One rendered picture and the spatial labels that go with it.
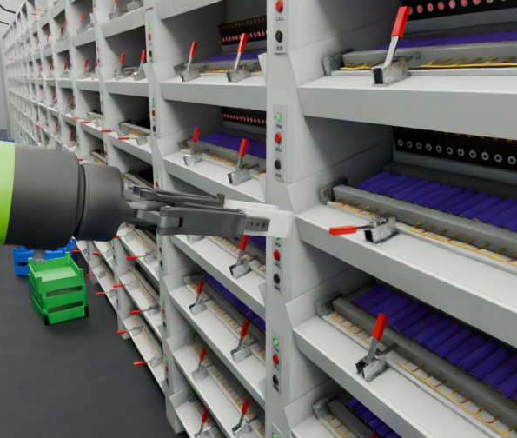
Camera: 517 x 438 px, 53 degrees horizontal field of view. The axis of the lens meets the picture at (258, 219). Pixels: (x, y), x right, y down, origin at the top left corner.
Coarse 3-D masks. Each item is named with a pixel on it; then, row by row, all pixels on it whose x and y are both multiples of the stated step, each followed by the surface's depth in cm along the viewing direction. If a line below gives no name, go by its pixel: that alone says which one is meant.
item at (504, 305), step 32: (352, 160) 86; (416, 160) 81; (448, 160) 76; (288, 192) 81; (320, 192) 83; (320, 224) 77; (352, 224) 75; (352, 256) 72; (384, 256) 65; (416, 256) 62; (448, 256) 60; (416, 288) 61; (448, 288) 56; (480, 288) 54; (512, 288) 52; (480, 320) 54; (512, 320) 50
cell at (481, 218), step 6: (510, 198) 65; (498, 204) 64; (504, 204) 64; (510, 204) 64; (486, 210) 64; (492, 210) 63; (498, 210) 63; (504, 210) 64; (474, 216) 63; (480, 216) 63; (486, 216) 63; (492, 216) 63
